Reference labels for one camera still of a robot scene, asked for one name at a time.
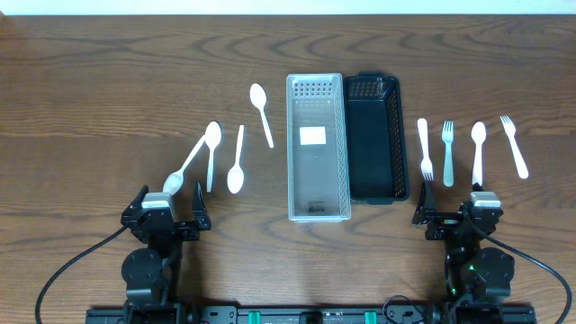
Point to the white fork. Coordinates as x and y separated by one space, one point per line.
510 130

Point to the black plastic basket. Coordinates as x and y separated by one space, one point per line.
377 156

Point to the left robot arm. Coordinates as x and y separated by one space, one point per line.
151 272

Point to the white spoon bowl down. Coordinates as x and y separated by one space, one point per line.
235 177

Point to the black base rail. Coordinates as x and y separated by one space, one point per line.
392 313

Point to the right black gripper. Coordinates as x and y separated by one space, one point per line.
426 215

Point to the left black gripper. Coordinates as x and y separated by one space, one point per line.
181 226

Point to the pale green fork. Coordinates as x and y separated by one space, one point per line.
448 137

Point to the white spoon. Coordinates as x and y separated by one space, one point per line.
175 180
258 98
478 135
213 139

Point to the white fork tines down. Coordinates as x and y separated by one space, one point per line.
425 164

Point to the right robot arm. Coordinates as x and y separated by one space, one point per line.
475 275

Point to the clear plastic basket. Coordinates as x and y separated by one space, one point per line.
317 165

